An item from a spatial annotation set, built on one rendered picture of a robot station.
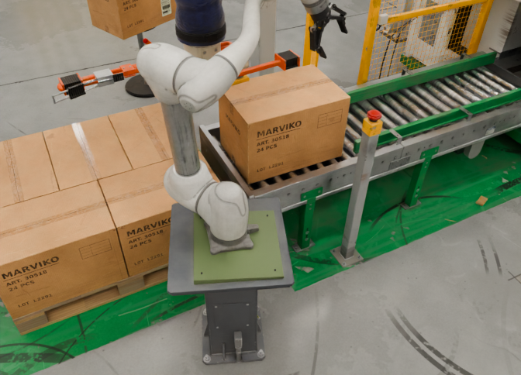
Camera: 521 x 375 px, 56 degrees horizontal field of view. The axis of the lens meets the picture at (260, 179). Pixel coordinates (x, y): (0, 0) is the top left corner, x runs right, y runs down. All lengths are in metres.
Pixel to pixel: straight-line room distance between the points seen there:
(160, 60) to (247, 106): 1.04
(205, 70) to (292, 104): 1.12
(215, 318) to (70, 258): 0.78
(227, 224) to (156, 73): 0.67
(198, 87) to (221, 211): 0.58
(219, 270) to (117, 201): 0.88
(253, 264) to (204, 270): 0.20
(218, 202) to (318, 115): 0.95
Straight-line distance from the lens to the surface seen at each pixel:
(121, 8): 4.00
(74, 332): 2.89
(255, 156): 2.57
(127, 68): 2.25
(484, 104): 3.54
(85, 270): 2.70
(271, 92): 2.67
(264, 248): 2.06
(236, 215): 1.90
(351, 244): 2.99
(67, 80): 2.21
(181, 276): 2.02
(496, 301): 3.16
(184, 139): 1.79
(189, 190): 1.96
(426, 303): 3.00
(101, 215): 2.63
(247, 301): 2.29
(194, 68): 1.53
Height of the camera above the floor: 2.34
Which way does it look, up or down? 41 degrees down
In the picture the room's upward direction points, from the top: 1 degrees clockwise
